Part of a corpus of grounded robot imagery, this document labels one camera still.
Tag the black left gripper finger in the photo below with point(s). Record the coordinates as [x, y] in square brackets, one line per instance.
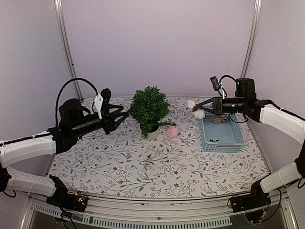
[112, 110]
[117, 118]

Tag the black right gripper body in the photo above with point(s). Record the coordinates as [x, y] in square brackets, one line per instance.
[221, 109]

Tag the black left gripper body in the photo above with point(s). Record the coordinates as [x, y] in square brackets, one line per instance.
[107, 124]

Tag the beige ribbon bow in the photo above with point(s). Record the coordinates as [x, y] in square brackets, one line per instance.
[218, 119]

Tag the white cotton boll ornament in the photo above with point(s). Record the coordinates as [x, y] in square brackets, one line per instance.
[196, 111]

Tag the small green christmas tree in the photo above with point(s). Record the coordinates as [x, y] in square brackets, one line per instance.
[149, 107]

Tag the white ribbed plant pot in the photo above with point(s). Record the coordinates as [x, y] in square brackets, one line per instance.
[150, 135]

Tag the pink pompom ornament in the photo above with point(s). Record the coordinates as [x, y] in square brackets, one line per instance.
[172, 132]

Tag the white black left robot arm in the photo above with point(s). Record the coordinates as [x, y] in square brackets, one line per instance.
[76, 121]

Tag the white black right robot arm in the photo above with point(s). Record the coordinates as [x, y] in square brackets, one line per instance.
[267, 113]

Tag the light blue perforated basket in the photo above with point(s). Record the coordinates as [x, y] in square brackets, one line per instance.
[221, 137]

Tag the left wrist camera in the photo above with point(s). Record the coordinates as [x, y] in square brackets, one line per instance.
[100, 104]

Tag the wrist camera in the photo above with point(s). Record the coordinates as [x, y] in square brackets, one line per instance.
[217, 87]
[100, 104]

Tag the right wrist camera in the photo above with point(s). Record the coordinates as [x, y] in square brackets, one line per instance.
[217, 87]

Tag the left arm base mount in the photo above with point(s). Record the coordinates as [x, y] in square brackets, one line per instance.
[62, 199]

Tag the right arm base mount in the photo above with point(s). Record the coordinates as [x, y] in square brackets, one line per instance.
[255, 199]

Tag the aluminium front rail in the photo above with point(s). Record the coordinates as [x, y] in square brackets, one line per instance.
[107, 212]

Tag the aluminium corner post right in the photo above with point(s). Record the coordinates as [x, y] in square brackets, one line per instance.
[252, 37]

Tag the aluminium corner post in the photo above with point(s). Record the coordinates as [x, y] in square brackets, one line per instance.
[252, 37]
[64, 37]

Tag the aluminium corner post left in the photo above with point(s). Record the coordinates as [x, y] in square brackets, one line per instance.
[64, 37]

